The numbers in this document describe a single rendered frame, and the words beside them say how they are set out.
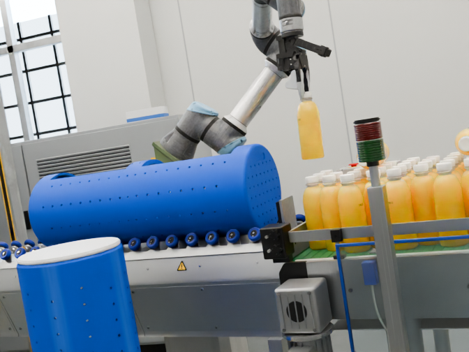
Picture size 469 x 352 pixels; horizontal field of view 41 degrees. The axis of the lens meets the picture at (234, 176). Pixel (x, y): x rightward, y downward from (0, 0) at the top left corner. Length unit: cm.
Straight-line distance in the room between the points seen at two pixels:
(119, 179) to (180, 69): 297
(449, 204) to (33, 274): 107
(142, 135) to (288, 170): 145
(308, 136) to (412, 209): 45
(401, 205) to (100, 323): 84
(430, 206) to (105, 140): 252
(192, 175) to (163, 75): 316
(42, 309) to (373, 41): 353
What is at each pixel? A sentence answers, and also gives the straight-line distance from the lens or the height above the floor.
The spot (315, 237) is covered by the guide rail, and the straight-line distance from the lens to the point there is 174.
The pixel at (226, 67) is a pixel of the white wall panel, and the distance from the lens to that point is 491.
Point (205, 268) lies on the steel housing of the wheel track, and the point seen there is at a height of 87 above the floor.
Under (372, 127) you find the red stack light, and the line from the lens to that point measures 147.
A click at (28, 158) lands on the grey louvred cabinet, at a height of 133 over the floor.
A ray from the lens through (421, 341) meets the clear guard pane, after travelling 168.
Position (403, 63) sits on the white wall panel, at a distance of 470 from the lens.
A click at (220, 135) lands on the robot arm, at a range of 246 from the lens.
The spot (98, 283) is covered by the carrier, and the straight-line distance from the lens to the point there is 167.
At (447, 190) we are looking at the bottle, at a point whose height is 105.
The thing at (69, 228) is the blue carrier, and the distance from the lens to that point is 227.
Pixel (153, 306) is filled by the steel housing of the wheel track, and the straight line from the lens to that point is 216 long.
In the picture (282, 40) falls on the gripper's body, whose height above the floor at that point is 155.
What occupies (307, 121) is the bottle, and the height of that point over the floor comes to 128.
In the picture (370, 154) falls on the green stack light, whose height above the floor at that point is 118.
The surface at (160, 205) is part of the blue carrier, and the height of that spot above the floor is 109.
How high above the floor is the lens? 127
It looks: 4 degrees down
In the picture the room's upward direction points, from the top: 9 degrees counter-clockwise
